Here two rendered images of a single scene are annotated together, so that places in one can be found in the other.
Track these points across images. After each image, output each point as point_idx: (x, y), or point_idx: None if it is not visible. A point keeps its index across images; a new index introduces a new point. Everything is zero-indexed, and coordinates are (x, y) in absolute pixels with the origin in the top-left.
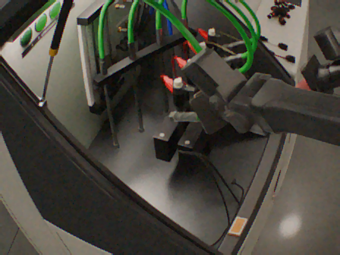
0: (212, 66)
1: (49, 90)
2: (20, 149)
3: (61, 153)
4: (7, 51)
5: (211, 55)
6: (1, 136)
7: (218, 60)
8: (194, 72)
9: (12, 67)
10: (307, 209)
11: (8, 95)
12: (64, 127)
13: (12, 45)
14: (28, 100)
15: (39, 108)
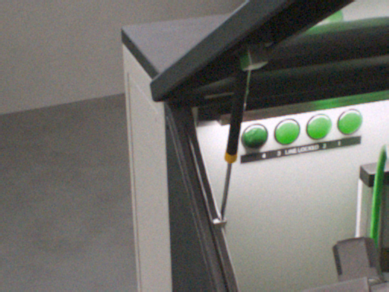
0: (349, 252)
1: (280, 242)
2: (181, 271)
3: (210, 289)
4: (215, 136)
5: (357, 241)
6: (169, 245)
7: (361, 250)
8: (336, 254)
9: (203, 156)
10: None
11: (183, 185)
12: (229, 264)
13: (226, 133)
14: (201, 206)
15: (210, 223)
